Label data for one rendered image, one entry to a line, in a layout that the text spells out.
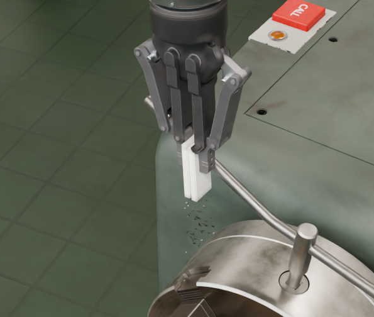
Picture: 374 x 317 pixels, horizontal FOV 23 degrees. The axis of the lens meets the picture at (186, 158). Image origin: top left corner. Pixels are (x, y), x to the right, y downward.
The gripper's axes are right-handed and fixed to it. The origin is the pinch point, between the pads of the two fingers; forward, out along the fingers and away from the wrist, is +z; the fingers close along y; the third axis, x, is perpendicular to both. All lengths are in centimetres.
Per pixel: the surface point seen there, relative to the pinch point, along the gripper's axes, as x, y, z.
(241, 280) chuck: -2.2, 6.9, 11.4
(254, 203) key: 0.8, 6.8, 2.8
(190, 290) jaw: -3.8, 1.1, 14.6
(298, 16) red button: 43.8, -11.8, 4.3
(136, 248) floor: 93, -91, 122
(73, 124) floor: 128, -145, 116
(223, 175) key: 1.1, 2.7, 1.0
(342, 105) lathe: 29.5, 2.8, 7.5
